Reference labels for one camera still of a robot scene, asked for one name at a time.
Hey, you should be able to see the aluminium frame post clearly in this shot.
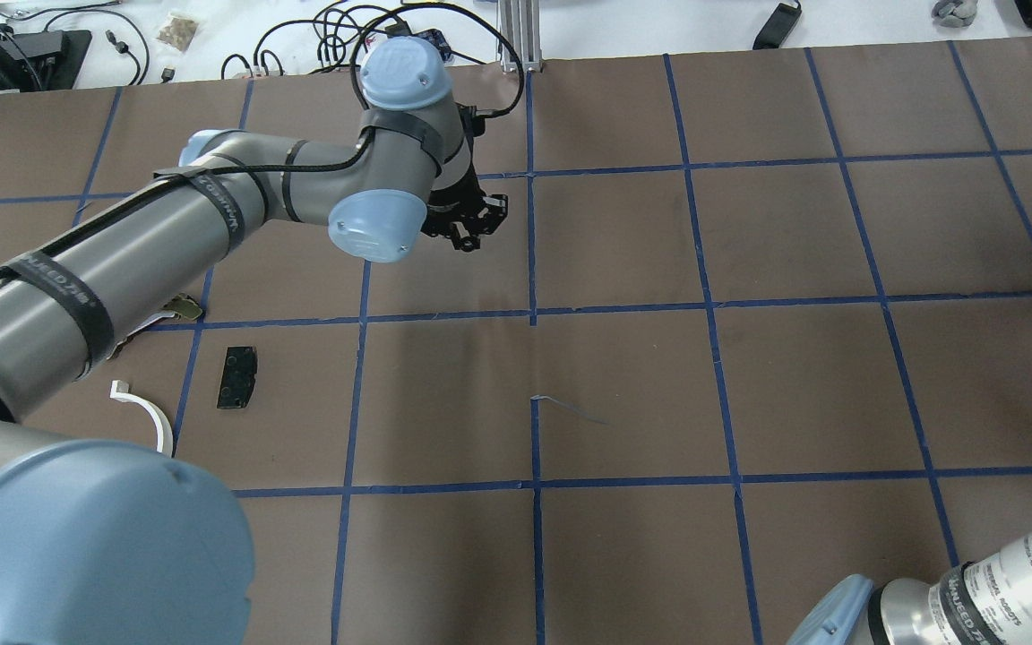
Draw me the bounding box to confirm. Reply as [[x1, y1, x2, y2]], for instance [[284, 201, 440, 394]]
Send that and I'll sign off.
[[495, 0, 544, 73]]

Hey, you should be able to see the braided black camera cable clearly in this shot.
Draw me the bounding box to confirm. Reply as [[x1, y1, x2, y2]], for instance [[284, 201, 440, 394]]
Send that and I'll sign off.
[[350, 2, 526, 119]]

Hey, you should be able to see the brown paper table cover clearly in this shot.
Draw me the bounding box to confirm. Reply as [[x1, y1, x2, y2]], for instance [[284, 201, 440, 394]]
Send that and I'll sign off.
[[24, 37, 1032, 644]]

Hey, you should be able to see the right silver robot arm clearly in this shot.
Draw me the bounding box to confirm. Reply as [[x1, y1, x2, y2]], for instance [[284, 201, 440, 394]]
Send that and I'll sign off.
[[787, 531, 1032, 644]]

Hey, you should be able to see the green curved brake shoe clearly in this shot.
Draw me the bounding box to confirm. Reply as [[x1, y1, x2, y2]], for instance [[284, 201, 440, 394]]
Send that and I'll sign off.
[[112, 293, 204, 357]]

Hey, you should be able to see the black power adapter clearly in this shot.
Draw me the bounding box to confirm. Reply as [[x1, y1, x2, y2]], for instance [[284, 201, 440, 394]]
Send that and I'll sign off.
[[751, 1, 803, 50]]

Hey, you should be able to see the white curved plastic bracket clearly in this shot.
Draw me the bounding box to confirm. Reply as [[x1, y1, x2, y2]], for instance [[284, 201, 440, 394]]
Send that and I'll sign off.
[[109, 380, 175, 458]]

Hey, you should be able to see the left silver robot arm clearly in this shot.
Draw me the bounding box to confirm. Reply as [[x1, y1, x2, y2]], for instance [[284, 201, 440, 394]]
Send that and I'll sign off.
[[0, 36, 507, 644]]

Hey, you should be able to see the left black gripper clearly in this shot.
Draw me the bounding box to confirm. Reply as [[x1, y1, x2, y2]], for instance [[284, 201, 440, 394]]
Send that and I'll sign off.
[[423, 143, 509, 253]]

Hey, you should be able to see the black brake pad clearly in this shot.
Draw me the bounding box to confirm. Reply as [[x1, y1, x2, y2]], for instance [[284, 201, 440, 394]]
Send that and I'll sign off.
[[216, 346, 259, 409]]

